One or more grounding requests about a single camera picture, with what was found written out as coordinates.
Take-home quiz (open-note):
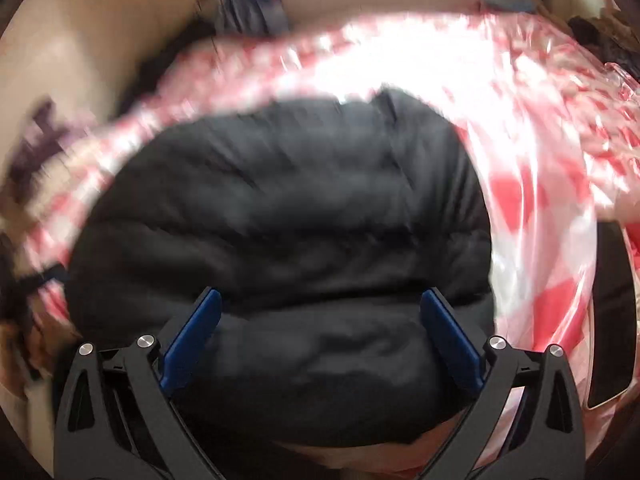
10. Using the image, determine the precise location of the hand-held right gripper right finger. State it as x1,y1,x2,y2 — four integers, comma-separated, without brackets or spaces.
417,287,586,480

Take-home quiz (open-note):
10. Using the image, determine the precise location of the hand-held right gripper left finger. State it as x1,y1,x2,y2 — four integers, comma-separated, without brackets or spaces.
54,287,224,480

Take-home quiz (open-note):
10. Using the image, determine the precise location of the black puffer jacket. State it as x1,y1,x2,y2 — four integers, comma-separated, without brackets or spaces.
65,87,497,450

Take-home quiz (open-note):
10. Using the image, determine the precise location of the red white checked blanket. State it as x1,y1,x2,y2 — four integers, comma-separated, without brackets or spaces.
15,10,640,480

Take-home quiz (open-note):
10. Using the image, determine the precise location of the purple patterned cloth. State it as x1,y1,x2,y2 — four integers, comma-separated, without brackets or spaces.
7,97,98,203

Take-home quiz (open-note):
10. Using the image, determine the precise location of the dark clutter pile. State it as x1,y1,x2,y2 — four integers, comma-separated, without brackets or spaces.
567,14,640,70

